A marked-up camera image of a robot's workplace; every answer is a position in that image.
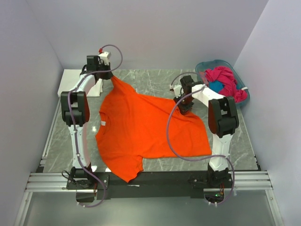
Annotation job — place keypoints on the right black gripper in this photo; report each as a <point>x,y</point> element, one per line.
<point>184,109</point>

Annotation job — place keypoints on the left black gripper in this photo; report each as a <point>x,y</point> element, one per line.
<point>109,75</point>

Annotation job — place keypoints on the orange t-shirt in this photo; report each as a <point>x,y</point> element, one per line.
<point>136,126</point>

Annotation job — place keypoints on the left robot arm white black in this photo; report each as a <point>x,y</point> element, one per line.
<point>76,114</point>

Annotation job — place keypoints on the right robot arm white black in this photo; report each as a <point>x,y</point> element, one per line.
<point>222,121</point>

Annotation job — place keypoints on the folded white t-shirt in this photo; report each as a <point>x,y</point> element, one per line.
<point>71,76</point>

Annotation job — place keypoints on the pink garment in basket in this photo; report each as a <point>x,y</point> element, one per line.
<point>202,75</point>

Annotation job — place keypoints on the blue t-shirt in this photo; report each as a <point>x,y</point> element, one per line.
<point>216,86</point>

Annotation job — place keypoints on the teal plastic laundry basket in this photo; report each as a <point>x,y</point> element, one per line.
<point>203,66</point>

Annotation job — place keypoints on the magenta t-shirt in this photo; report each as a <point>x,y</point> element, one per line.
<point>226,76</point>

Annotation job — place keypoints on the black base crossbar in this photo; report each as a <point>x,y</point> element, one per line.
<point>193,184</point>

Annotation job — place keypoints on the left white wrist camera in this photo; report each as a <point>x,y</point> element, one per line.
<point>104,56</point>

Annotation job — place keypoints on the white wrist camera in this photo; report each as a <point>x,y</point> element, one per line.
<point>177,89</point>
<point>104,56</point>

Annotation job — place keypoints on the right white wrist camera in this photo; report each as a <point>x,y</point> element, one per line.
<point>177,89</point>

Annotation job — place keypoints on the aluminium frame rails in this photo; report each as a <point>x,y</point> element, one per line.
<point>47,202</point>

